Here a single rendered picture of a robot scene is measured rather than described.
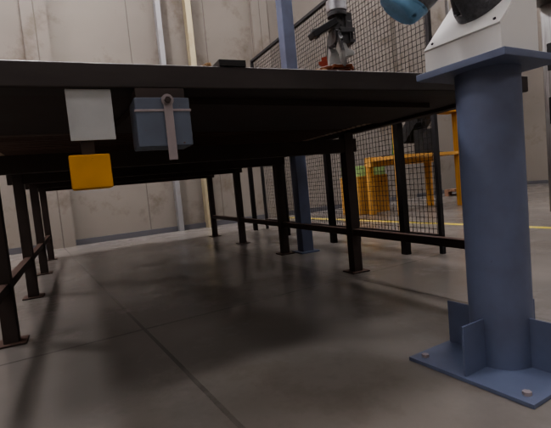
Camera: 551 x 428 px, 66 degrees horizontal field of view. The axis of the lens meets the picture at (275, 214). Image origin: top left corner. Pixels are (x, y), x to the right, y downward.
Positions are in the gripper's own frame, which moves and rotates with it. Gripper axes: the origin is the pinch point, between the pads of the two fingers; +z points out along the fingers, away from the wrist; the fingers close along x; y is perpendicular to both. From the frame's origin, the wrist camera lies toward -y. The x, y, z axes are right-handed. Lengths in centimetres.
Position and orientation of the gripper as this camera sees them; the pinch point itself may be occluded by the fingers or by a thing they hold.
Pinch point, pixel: (336, 69)
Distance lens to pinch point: 167.2
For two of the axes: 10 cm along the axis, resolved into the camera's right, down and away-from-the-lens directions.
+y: 9.5, -1.1, 3.0
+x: -3.0, -0.4, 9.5
